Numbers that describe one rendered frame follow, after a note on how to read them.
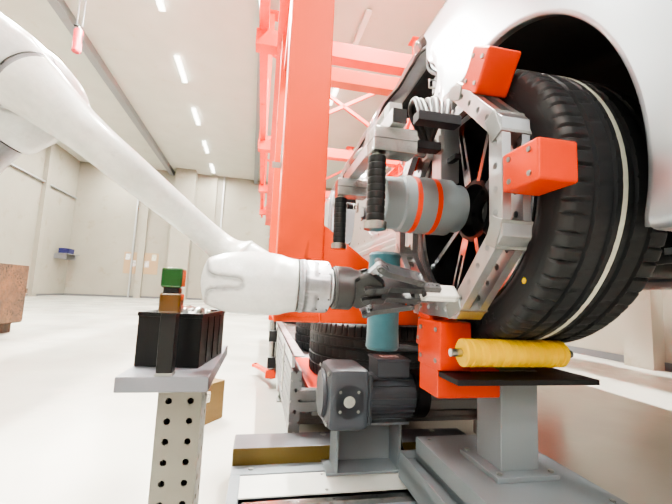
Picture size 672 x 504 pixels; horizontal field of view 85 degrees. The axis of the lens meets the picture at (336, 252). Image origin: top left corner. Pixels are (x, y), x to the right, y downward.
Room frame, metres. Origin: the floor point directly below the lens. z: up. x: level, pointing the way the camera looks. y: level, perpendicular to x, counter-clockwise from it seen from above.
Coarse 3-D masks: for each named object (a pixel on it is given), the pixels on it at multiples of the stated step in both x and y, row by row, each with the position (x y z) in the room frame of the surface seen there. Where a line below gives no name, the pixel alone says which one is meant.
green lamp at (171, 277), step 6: (162, 270) 0.73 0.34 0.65; (168, 270) 0.73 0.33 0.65; (174, 270) 0.73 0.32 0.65; (180, 270) 0.73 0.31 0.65; (162, 276) 0.73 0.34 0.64; (168, 276) 0.73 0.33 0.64; (174, 276) 0.73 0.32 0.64; (180, 276) 0.73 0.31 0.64; (162, 282) 0.73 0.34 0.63; (168, 282) 0.73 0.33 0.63; (174, 282) 0.73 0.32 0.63; (180, 282) 0.73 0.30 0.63
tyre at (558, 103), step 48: (528, 96) 0.69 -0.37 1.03; (576, 96) 0.66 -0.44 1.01; (624, 96) 0.71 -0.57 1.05; (624, 144) 0.63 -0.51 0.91; (576, 192) 0.61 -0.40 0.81; (576, 240) 0.63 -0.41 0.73; (624, 240) 0.65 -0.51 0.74; (528, 288) 0.70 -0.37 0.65; (576, 288) 0.68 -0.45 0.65; (624, 288) 0.71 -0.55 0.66; (480, 336) 0.86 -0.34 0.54; (528, 336) 0.81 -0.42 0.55; (576, 336) 0.83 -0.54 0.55
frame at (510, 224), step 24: (456, 96) 0.80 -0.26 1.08; (480, 96) 0.73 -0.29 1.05; (480, 120) 0.71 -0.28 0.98; (504, 120) 0.65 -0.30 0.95; (528, 120) 0.66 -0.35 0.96; (504, 144) 0.65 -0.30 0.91; (408, 168) 1.08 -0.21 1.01; (504, 192) 0.65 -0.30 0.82; (504, 216) 0.65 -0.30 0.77; (528, 216) 0.66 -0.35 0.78; (408, 240) 1.18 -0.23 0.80; (504, 240) 0.66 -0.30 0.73; (528, 240) 0.66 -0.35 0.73; (408, 264) 1.10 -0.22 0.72; (480, 264) 0.71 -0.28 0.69; (504, 264) 0.71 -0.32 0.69; (480, 288) 0.74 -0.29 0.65; (432, 312) 0.91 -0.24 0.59; (456, 312) 0.79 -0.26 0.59; (480, 312) 0.79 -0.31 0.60
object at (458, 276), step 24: (480, 144) 1.03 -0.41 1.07; (480, 168) 0.89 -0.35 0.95; (480, 192) 0.96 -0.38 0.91; (480, 216) 0.97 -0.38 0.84; (432, 240) 1.16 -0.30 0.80; (456, 240) 1.02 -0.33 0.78; (480, 240) 0.90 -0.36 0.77; (432, 264) 1.12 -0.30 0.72; (456, 264) 1.14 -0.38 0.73; (456, 288) 1.00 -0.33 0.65; (504, 288) 0.78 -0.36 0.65
